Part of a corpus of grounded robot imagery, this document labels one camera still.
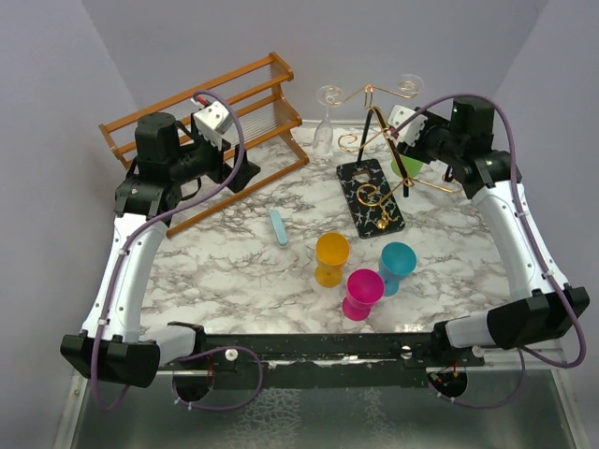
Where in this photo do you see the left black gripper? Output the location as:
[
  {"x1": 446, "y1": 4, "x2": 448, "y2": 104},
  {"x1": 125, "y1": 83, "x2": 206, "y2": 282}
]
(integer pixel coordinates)
[{"x1": 169, "y1": 124, "x2": 260, "y2": 191}]

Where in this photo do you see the light blue nail file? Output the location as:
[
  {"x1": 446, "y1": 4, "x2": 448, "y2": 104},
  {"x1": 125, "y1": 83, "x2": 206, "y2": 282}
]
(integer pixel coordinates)
[{"x1": 270, "y1": 210, "x2": 288, "y2": 248}]

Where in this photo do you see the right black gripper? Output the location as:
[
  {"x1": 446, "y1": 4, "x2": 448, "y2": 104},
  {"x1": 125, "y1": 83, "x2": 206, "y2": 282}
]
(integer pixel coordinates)
[{"x1": 395, "y1": 112, "x2": 462, "y2": 166}]

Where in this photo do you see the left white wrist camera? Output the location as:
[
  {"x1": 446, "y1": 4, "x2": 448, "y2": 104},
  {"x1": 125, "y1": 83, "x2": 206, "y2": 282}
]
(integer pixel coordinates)
[{"x1": 192, "y1": 94, "x2": 233, "y2": 150}]

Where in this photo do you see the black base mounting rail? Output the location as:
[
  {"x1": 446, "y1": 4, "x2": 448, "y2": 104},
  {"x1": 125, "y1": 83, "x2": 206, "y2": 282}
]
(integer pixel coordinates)
[{"x1": 158, "y1": 332, "x2": 484, "y2": 389}]

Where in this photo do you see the blue plastic goblet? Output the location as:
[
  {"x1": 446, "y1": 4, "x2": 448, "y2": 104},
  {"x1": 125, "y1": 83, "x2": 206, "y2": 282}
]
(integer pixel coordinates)
[{"x1": 378, "y1": 242, "x2": 417, "y2": 297}]

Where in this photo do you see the orange plastic goblet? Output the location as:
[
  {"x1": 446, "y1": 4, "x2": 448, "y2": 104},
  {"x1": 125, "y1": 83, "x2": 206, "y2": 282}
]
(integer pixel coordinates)
[{"x1": 314, "y1": 232, "x2": 350, "y2": 288}]

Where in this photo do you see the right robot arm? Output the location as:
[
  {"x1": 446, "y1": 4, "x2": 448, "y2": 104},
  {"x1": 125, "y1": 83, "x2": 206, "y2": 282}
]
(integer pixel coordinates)
[{"x1": 389, "y1": 94, "x2": 590, "y2": 366}]

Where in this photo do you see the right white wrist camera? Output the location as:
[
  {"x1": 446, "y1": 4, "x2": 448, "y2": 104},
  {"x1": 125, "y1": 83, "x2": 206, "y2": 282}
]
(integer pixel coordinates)
[{"x1": 387, "y1": 105, "x2": 427, "y2": 147}]

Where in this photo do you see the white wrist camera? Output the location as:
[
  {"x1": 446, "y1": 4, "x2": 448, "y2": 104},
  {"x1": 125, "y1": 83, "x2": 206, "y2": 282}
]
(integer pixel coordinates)
[
  {"x1": 387, "y1": 105, "x2": 427, "y2": 147},
  {"x1": 192, "y1": 94, "x2": 233, "y2": 150}
]

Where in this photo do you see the wooden shelf rack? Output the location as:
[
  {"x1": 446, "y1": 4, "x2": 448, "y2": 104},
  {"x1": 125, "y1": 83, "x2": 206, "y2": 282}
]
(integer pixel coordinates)
[{"x1": 99, "y1": 52, "x2": 309, "y2": 238}]

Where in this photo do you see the pink plastic goblet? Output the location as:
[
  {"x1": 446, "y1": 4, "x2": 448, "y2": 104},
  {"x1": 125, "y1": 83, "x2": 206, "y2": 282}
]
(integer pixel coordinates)
[{"x1": 342, "y1": 268, "x2": 385, "y2": 321}]

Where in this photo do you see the gold wire glass rack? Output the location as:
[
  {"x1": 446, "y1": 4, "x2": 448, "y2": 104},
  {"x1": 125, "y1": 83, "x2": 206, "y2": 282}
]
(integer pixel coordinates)
[{"x1": 336, "y1": 84, "x2": 462, "y2": 239}]

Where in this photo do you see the green plastic goblet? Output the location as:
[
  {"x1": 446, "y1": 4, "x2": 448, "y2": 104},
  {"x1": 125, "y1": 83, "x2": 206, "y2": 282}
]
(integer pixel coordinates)
[{"x1": 391, "y1": 154, "x2": 423, "y2": 178}]

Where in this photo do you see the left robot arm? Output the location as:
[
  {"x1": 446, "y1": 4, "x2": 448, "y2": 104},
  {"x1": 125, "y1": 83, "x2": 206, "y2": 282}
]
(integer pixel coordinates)
[{"x1": 60, "y1": 105, "x2": 245, "y2": 388}]

